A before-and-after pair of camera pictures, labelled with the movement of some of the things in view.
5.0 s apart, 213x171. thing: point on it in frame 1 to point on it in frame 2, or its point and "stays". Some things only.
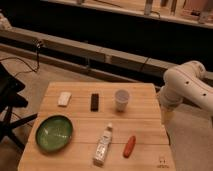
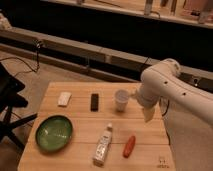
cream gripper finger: (168, 116) to (148, 113)
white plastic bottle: (103, 145) stays
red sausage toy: (129, 147) stays
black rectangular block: (94, 103) stays
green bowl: (54, 133) stays
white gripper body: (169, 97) to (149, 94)
